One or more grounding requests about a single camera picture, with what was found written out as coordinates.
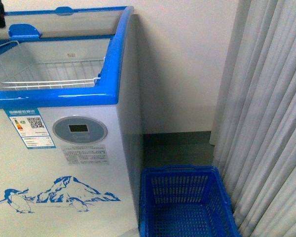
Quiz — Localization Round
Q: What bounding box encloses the rear glass sliding lid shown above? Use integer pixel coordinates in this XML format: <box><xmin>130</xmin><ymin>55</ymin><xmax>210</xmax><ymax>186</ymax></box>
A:
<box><xmin>5</xmin><ymin>6</ymin><xmax>125</xmax><ymax>31</ymax></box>

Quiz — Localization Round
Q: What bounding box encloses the blue energy label sticker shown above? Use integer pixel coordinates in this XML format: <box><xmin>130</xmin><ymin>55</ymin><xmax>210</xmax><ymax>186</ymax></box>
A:
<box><xmin>4</xmin><ymin>108</ymin><xmax>56</xmax><ymax>150</ymax></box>

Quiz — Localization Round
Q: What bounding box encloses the white chest freezer blue rim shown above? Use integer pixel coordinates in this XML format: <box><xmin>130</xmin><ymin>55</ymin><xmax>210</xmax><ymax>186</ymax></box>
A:
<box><xmin>0</xmin><ymin>6</ymin><xmax>143</xmax><ymax>237</ymax></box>

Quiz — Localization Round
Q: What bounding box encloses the grey instruction sticker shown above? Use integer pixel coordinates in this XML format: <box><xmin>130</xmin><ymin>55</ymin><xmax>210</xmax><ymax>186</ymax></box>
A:
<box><xmin>61</xmin><ymin>144</ymin><xmax>109</xmax><ymax>165</ymax></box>

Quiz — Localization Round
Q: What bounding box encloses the grey vertical blinds curtain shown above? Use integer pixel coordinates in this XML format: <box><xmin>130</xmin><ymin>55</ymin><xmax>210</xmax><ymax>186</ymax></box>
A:
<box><xmin>211</xmin><ymin>0</ymin><xmax>296</xmax><ymax>237</ymax></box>

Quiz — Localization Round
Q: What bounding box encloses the glass sliding lid blue handle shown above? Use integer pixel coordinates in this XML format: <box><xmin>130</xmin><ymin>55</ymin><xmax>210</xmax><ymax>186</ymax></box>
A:
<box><xmin>0</xmin><ymin>23</ymin><xmax>116</xmax><ymax>40</ymax></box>

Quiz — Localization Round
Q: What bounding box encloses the blue plastic shopping basket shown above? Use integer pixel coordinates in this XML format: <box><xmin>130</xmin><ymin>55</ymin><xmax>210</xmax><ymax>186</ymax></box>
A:
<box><xmin>140</xmin><ymin>165</ymin><xmax>240</xmax><ymax>237</ymax></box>

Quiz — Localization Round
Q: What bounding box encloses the round grey control panel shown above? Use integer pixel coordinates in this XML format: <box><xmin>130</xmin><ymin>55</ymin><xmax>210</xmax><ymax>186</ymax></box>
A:
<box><xmin>53</xmin><ymin>116</ymin><xmax>108</xmax><ymax>144</ymax></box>

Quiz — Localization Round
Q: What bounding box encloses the white wire freezer basket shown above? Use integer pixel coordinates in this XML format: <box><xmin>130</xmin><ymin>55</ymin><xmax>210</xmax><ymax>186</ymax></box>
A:
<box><xmin>0</xmin><ymin>39</ymin><xmax>110</xmax><ymax>91</ymax></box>

